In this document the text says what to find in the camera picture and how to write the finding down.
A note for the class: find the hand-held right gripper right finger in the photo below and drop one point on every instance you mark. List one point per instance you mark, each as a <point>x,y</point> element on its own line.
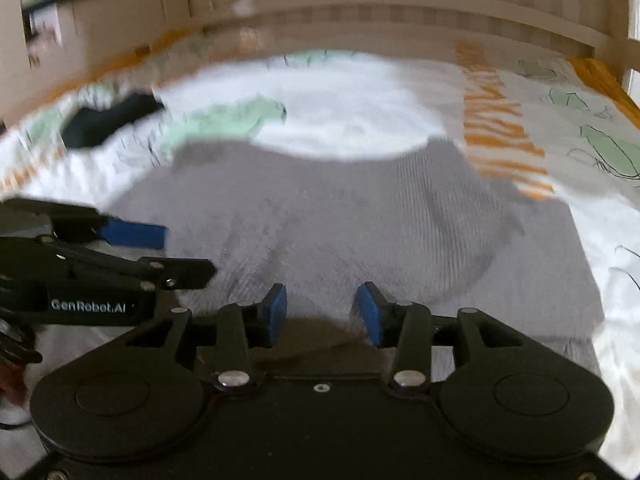
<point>369,315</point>

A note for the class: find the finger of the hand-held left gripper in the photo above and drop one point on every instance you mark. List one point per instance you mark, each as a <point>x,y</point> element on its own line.
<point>185,272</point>
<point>135,235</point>

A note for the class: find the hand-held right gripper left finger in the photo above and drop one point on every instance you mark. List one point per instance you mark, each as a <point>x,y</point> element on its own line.
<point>272,315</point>

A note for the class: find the grey hoodie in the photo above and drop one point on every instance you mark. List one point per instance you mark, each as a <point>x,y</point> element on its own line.
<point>325,220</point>

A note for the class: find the black cloth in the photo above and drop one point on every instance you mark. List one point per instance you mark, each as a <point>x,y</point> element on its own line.
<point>105,120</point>

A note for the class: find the leaf printed blanket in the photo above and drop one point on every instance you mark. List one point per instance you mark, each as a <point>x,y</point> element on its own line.
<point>350,105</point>

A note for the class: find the wooden bed frame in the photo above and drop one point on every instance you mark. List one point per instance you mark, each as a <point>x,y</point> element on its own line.
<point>400,15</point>

